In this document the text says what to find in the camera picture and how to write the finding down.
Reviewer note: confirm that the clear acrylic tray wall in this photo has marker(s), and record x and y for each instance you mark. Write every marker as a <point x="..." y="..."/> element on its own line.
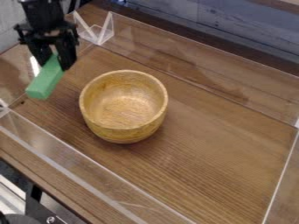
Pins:
<point x="219" y="165"/>

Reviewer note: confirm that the green rectangular block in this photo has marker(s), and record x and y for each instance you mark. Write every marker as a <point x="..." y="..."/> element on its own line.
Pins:
<point x="47" y="79"/>

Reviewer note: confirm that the clear acrylic corner bracket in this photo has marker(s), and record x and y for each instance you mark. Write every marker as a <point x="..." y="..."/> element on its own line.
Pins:
<point x="95" y="34"/>

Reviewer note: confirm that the black table clamp bracket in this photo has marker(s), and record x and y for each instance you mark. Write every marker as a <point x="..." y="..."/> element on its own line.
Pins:
<point x="45" y="209"/>

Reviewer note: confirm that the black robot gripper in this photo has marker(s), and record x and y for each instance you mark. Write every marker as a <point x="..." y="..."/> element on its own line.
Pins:
<point x="44" y="17"/>

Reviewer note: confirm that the brown wooden bowl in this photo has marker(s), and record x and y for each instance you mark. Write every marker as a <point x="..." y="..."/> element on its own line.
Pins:
<point x="123" y="104"/>

